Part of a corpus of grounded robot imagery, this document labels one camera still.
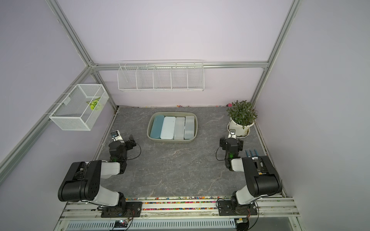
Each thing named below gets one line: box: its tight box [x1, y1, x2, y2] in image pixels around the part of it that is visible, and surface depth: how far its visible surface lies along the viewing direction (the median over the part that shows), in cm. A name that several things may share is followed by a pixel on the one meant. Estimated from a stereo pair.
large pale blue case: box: [159, 116, 176, 140], surface depth 101 cm
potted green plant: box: [226, 100, 259, 139], surface depth 93 cm
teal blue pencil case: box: [149, 114, 165, 139], surface depth 104 cm
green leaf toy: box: [85, 96, 101, 111], surface depth 82 cm
